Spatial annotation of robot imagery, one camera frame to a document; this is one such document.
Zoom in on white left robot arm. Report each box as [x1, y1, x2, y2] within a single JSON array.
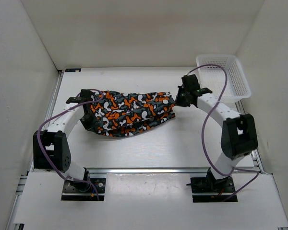
[[33, 103, 91, 192]]

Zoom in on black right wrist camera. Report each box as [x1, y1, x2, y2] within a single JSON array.
[[181, 74, 201, 92]]

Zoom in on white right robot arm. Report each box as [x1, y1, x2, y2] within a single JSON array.
[[176, 86, 258, 192]]

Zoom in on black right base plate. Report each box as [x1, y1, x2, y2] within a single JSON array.
[[186, 177, 238, 203]]

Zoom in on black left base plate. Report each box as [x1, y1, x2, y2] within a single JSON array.
[[61, 177, 106, 201]]

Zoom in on orange camouflage shorts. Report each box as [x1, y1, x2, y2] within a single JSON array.
[[87, 91, 175, 137]]

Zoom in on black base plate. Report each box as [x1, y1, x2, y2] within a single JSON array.
[[186, 177, 238, 203], [61, 177, 106, 201]]

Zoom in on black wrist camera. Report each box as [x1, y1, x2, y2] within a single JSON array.
[[66, 89, 95, 104], [181, 74, 201, 92]]

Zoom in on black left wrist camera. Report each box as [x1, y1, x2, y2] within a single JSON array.
[[66, 89, 95, 104]]

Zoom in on white plastic basket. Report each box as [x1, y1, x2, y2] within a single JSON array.
[[196, 54, 251, 104]]

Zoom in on aluminium table frame rail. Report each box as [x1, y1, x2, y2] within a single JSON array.
[[4, 68, 288, 230]]

